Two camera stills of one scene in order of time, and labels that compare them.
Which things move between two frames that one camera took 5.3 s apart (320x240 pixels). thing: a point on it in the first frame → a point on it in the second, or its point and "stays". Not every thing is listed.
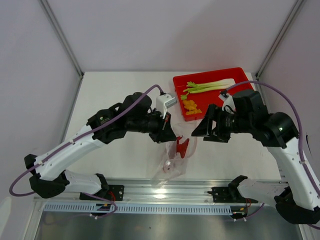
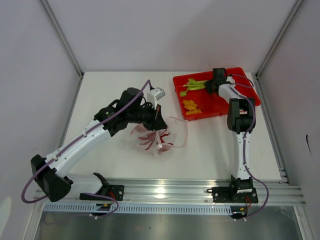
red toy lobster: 181,148 → 157,141
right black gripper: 205,128 → 207,86
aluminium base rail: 156,191 stays
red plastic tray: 196,92 stays
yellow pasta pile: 190,105 stays
